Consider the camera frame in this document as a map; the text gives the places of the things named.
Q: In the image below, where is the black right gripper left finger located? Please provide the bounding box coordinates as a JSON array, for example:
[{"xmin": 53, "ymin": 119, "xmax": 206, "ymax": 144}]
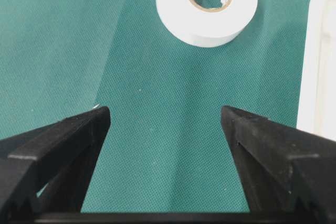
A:
[{"xmin": 1, "ymin": 106, "xmax": 110, "ymax": 223}]

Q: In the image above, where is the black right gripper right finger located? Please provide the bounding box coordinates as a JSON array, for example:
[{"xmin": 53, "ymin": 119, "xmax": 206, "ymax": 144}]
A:
[{"xmin": 220, "ymin": 106, "xmax": 335, "ymax": 223}]

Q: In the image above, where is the white tape roll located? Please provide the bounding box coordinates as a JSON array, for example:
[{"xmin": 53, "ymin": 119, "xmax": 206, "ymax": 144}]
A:
[{"xmin": 156, "ymin": 0, "xmax": 258, "ymax": 48}]

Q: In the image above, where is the white plastic tray case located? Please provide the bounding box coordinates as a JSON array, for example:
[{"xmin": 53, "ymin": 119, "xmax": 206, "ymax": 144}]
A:
[{"xmin": 296, "ymin": 0, "xmax": 335, "ymax": 140}]

